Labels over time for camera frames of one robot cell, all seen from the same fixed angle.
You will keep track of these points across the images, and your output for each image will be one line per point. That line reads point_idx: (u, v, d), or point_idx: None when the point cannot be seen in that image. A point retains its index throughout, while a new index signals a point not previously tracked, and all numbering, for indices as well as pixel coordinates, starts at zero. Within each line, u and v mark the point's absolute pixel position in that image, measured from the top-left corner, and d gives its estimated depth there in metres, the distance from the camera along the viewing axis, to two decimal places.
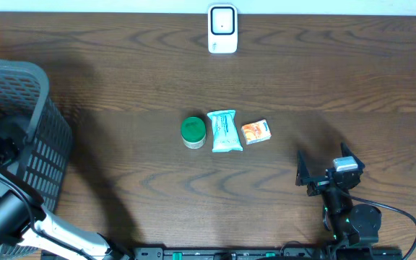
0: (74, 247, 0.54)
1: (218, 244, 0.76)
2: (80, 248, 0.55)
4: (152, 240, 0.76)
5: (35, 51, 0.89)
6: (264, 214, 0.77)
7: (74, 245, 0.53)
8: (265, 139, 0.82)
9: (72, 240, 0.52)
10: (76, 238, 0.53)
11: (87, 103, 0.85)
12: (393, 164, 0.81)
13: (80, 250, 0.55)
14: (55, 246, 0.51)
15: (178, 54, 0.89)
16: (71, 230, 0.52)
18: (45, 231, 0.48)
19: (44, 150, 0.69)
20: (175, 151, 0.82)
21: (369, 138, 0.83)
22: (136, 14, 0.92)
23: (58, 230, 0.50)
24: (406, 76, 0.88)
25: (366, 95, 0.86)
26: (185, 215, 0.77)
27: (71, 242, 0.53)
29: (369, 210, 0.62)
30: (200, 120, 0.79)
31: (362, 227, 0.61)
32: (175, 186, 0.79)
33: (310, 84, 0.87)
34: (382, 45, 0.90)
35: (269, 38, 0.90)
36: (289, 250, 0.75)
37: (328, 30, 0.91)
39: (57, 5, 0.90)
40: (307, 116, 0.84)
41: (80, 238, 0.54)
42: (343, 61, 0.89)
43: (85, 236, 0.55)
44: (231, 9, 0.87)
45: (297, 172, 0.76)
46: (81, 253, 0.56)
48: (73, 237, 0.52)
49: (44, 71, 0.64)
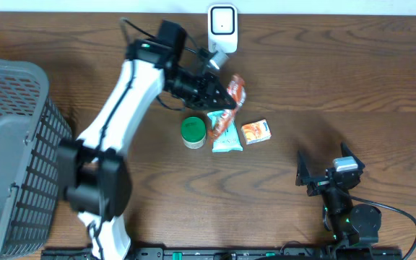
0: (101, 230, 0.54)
1: (218, 244, 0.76)
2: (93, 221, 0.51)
4: (152, 240, 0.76)
5: (35, 51, 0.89)
6: (264, 214, 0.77)
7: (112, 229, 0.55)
8: (265, 139, 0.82)
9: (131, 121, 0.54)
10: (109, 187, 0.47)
11: (87, 103, 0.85)
12: (393, 164, 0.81)
13: (99, 250, 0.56)
14: (118, 118, 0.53)
15: None
16: (84, 185, 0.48)
18: (115, 149, 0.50)
19: (44, 151, 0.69)
20: (174, 150, 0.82)
21: (369, 138, 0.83)
22: (136, 14, 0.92)
23: (122, 128, 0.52)
24: (406, 76, 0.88)
25: (366, 95, 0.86)
26: (185, 215, 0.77)
27: (90, 200, 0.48)
29: (369, 210, 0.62)
30: (200, 120, 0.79)
31: (362, 227, 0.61)
32: (175, 185, 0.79)
33: (310, 84, 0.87)
34: (383, 45, 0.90)
35: (269, 38, 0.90)
36: (289, 250, 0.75)
37: (328, 30, 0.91)
39: (58, 6, 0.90)
40: (307, 116, 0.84)
41: (113, 180, 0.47)
42: (343, 61, 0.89)
43: (122, 171, 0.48)
44: (231, 9, 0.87)
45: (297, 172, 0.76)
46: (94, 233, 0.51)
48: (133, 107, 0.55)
49: (42, 71, 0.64)
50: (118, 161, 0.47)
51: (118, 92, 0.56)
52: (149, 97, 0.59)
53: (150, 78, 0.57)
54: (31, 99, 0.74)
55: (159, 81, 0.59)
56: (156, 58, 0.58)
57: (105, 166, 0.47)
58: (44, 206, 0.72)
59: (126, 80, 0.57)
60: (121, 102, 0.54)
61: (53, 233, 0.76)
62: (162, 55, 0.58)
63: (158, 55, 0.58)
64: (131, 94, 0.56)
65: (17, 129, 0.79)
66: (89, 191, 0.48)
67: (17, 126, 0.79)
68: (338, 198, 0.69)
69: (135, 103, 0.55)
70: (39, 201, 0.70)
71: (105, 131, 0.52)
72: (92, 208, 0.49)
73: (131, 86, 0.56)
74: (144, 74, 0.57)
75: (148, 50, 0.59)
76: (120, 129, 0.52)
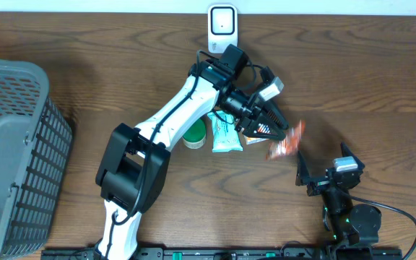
0: (115, 227, 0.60)
1: (219, 244, 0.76)
2: (116, 211, 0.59)
4: (152, 240, 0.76)
5: (35, 51, 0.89)
6: (264, 214, 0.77)
7: (126, 230, 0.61)
8: (265, 139, 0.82)
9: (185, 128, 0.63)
10: (147, 179, 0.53)
11: (87, 103, 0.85)
12: (393, 164, 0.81)
13: (107, 245, 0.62)
14: (175, 120, 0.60)
15: (178, 54, 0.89)
16: (126, 172, 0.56)
18: (164, 145, 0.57)
19: (44, 150, 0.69)
20: (175, 151, 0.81)
21: (370, 137, 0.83)
22: (136, 14, 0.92)
23: (172, 132, 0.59)
24: (406, 76, 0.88)
25: (365, 96, 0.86)
26: (185, 215, 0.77)
27: (124, 187, 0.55)
29: (369, 210, 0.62)
30: (200, 120, 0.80)
31: (362, 227, 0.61)
32: (175, 185, 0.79)
33: (309, 84, 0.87)
34: (382, 45, 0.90)
35: (269, 38, 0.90)
36: (289, 250, 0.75)
37: (328, 30, 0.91)
39: (58, 6, 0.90)
40: (307, 116, 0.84)
41: (153, 173, 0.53)
42: (343, 61, 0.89)
43: (163, 167, 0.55)
44: (231, 9, 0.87)
45: (297, 172, 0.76)
46: (112, 222, 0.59)
48: (189, 117, 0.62)
49: (42, 70, 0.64)
50: (165, 157, 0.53)
51: (180, 98, 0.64)
52: (201, 110, 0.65)
53: (207, 95, 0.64)
54: (31, 99, 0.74)
55: (214, 100, 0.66)
56: (216, 80, 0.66)
57: (152, 158, 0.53)
58: (44, 206, 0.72)
59: (187, 91, 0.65)
60: (182, 107, 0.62)
61: (54, 233, 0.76)
62: (222, 79, 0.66)
63: (219, 78, 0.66)
64: (188, 104, 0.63)
65: (18, 129, 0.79)
66: (126, 178, 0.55)
67: (17, 126, 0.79)
68: (338, 198, 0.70)
69: (189, 113, 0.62)
70: (39, 201, 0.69)
71: (158, 128, 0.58)
72: (122, 196, 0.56)
73: (191, 96, 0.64)
74: (204, 93, 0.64)
75: (210, 71, 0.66)
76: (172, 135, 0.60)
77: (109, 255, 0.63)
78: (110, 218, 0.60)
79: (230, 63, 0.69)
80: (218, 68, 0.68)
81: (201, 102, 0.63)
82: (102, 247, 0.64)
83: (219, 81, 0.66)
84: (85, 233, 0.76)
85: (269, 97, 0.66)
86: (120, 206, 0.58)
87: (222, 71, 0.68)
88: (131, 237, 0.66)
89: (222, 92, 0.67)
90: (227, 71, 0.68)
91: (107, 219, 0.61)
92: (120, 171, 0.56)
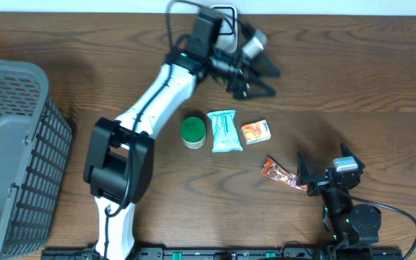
0: (111, 222, 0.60)
1: (219, 244, 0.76)
2: (108, 205, 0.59)
4: (152, 240, 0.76)
5: (35, 51, 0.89)
6: (264, 214, 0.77)
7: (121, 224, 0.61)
8: (265, 139, 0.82)
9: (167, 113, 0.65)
10: (134, 170, 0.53)
11: (87, 103, 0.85)
12: (393, 164, 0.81)
13: (104, 243, 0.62)
14: (155, 107, 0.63)
15: None
16: (113, 165, 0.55)
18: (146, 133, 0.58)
19: (44, 151, 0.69)
20: (175, 151, 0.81)
21: (370, 137, 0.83)
22: (136, 14, 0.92)
23: (153, 119, 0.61)
24: (406, 76, 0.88)
25: (366, 96, 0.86)
26: (185, 215, 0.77)
27: (113, 180, 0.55)
29: (369, 210, 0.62)
30: (200, 120, 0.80)
31: (363, 227, 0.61)
32: (176, 185, 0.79)
33: (310, 84, 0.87)
34: (382, 45, 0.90)
35: (269, 38, 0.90)
36: (289, 250, 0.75)
37: (328, 30, 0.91)
39: (58, 5, 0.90)
40: (307, 116, 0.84)
41: (139, 162, 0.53)
42: (343, 61, 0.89)
43: (149, 156, 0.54)
44: (231, 10, 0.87)
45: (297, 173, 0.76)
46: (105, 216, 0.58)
48: (167, 102, 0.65)
49: (42, 70, 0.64)
50: (149, 144, 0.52)
51: (157, 87, 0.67)
52: (178, 96, 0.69)
53: (184, 81, 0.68)
54: (31, 99, 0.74)
55: (191, 85, 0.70)
56: (191, 66, 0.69)
57: (136, 148, 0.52)
58: (44, 206, 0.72)
59: (163, 79, 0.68)
60: (159, 94, 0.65)
61: (53, 233, 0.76)
62: (196, 63, 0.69)
63: (193, 64, 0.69)
64: (166, 91, 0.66)
65: (17, 129, 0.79)
66: (113, 171, 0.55)
67: (17, 126, 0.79)
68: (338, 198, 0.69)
69: (168, 99, 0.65)
70: (40, 201, 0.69)
71: (138, 118, 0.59)
72: (112, 189, 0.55)
73: (167, 84, 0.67)
74: (181, 78, 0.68)
75: (185, 59, 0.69)
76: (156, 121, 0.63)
77: (108, 253, 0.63)
78: (103, 214, 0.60)
79: (201, 38, 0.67)
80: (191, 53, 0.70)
81: (178, 86, 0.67)
82: (100, 246, 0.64)
83: (194, 68, 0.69)
84: (85, 232, 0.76)
85: (252, 51, 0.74)
86: (112, 200, 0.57)
87: (196, 54, 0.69)
88: (127, 235, 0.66)
89: (198, 76, 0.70)
90: (200, 53, 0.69)
91: (101, 215, 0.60)
92: (106, 165, 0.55)
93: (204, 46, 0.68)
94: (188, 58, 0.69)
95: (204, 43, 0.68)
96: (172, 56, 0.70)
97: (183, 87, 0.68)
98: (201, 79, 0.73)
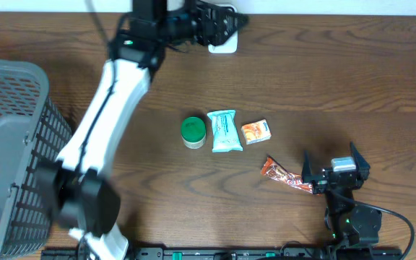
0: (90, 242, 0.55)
1: (218, 244, 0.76)
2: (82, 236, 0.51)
4: (152, 240, 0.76)
5: (35, 51, 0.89)
6: (263, 214, 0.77)
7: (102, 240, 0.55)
8: (265, 139, 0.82)
9: (118, 129, 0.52)
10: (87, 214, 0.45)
11: (87, 103, 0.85)
12: (393, 164, 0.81)
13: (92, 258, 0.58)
14: (100, 133, 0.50)
15: (178, 54, 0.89)
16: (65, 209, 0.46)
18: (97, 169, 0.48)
19: (44, 151, 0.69)
20: (175, 151, 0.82)
21: (370, 137, 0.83)
22: None
23: (103, 146, 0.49)
24: (406, 76, 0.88)
25: (366, 95, 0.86)
26: (185, 215, 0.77)
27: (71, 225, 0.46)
29: (369, 210, 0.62)
30: (201, 120, 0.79)
31: (362, 227, 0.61)
32: (176, 185, 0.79)
33: (310, 84, 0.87)
34: (383, 45, 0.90)
35: (269, 37, 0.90)
36: (289, 250, 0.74)
37: (328, 30, 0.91)
39: (58, 5, 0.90)
40: (307, 116, 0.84)
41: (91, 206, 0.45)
42: (344, 61, 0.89)
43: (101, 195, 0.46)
44: (231, 9, 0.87)
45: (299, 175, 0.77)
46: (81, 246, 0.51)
48: (118, 115, 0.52)
49: (42, 70, 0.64)
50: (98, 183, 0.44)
51: (101, 95, 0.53)
52: (131, 100, 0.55)
53: (133, 79, 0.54)
54: (31, 99, 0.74)
55: (145, 79, 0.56)
56: (139, 55, 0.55)
57: (84, 191, 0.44)
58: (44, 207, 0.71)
59: (106, 85, 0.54)
60: (102, 112, 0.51)
61: (54, 233, 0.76)
62: (146, 52, 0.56)
63: (141, 51, 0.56)
64: (113, 99, 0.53)
65: (17, 129, 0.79)
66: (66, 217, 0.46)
67: (19, 126, 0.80)
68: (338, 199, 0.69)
69: (117, 109, 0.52)
70: None
71: (84, 149, 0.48)
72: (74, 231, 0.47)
73: (113, 90, 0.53)
74: (130, 76, 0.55)
75: (130, 47, 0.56)
76: (100, 149, 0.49)
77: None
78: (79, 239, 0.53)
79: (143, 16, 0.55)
80: (139, 40, 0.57)
81: (128, 92, 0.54)
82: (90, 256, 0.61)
83: (144, 58, 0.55)
84: None
85: None
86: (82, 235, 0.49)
87: (144, 35, 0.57)
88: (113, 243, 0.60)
89: (152, 63, 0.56)
90: (148, 35, 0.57)
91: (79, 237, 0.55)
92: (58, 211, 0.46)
93: (149, 26, 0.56)
94: (133, 47, 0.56)
95: (149, 22, 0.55)
96: (115, 48, 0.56)
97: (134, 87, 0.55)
98: (159, 63, 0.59)
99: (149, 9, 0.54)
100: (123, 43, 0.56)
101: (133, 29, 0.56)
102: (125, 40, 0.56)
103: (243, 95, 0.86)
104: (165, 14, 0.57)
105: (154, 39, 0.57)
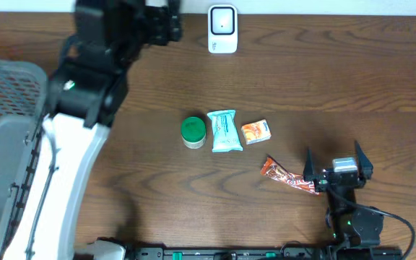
0: None
1: (218, 244, 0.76)
2: None
4: (152, 240, 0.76)
5: (35, 51, 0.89)
6: (264, 214, 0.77)
7: None
8: (265, 139, 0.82)
9: (70, 208, 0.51)
10: None
11: None
12: (393, 164, 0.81)
13: None
14: (48, 217, 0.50)
15: (178, 54, 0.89)
16: None
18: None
19: None
20: (175, 151, 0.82)
21: (370, 137, 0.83)
22: None
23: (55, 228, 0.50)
24: (406, 76, 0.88)
25: (366, 96, 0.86)
26: (185, 215, 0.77)
27: None
29: (370, 212, 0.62)
30: (201, 120, 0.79)
31: (365, 230, 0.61)
32: (176, 185, 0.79)
33: (310, 84, 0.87)
34: (382, 45, 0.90)
35: (269, 38, 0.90)
36: (289, 250, 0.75)
37: (328, 30, 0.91)
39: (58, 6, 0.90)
40: (307, 116, 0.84)
41: None
42: (343, 61, 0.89)
43: None
44: (231, 9, 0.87)
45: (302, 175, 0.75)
46: None
48: (67, 191, 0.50)
49: (44, 71, 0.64)
50: None
51: (43, 172, 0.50)
52: (84, 159, 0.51)
53: (82, 141, 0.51)
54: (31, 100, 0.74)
55: (101, 130, 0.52)
56: (91, 97, 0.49)
57: None
58: None
59: (47, 159, 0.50)
60: (45, 198, 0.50)
61: None
62: (97, 90, 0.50)
63: (90, 91, 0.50)
64: (56, 177, 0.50)
65: (16, 130, 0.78)
66: None
67: (16, 126, 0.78)
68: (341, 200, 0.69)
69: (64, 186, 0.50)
70: None
71: (32, 248, 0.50)
72: None
73: (55, 166, 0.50)
74: (74, 139, 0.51)
75: (76, 93, 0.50)
76: (50, 244, 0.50)
77: None
78: None
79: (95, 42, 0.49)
80: (82, 80, 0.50)
81: (73, 162, 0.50)
82: None
83: (95, 99, 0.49)
84: (86, 232, 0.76)
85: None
86: None
87: (94, 76, 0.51)
88: None
89: (107, 102, 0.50)
90: (101, 65, 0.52)
91: None
92: None
93: (102, 53, 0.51)
94: (78, 89, 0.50)
95: (102, 49, 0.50)
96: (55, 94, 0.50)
97: (84, 150, 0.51)
98: (116, 102, 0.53)
99: (101, 32, 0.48)
100: (63, 88, 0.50)
101: (83, 68, 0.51)
102: (66, 81, 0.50)
103: (243, 95, 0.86)
104: (118, 32, 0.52)
105: (109, 71, 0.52)
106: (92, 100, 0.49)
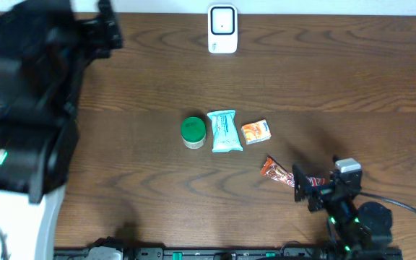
0: None
1: (218, 244, 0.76)
2: None
4: (152, 240, 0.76)
5: None
6: (263, 214, 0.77)
7: None
8: (265, 139, 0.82)
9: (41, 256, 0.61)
10: None
11: (87, 103, 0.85)
12: (393, 164, 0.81)
13: None
14: None
15: (178, 54, 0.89)
16: None
18: None
19: None
20: (175, 151, 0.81)
21: (370, 137, 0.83)
22: (136, 14, 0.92)
23: None
24: (406, 76, 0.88)
25: (366, 96, 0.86)
26: (185, 215, 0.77)
27: None
29: (378, 206, 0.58)
30: (200, 120, 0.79)
31: (375, 226, 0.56)
32: (176, 185, 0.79)
33: (310, 84, 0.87)
34: (383, 45, 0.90)
35: (269, 37, 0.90)
36: (289, 250, 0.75)
37: (328, 30, 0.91)
39: None
40: (307, 116, 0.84)
41: None
42: (343, 61, 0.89)
43: None
44: (231, 9, 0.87)
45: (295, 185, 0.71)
46: None
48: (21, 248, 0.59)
49: None
50: None
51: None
52: (50, 213, 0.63)
53: (34, 214, 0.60)
54: None
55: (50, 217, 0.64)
56: (29, 154, 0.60)
57: None
58: None
59: (1, 228, 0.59)
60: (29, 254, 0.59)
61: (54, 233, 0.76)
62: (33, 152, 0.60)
63: (29, 151, 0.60)
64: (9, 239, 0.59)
65: None
66: None
67: None
68: (346, 205, 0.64)
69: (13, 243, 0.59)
70: None
71: None
72: None
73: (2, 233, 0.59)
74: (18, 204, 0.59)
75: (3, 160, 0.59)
76: None
77: None
78: None
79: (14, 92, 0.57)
80: (14, 153, 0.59)
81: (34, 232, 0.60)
82: None
83: (37, 160, 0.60)
84: (85, 233, 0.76)
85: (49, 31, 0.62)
86: None
87: (27, 156, 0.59)
88: None
89: (49, 162, 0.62)
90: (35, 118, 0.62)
91: None
92: None
93: None
94: (9, 162, 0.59)
95: None
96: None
97: (49, 201, 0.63)
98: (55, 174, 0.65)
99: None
100: None
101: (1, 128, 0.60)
102: None
103: (243, 95, 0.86)
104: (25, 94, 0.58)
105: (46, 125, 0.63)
106: (32, 162, 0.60)
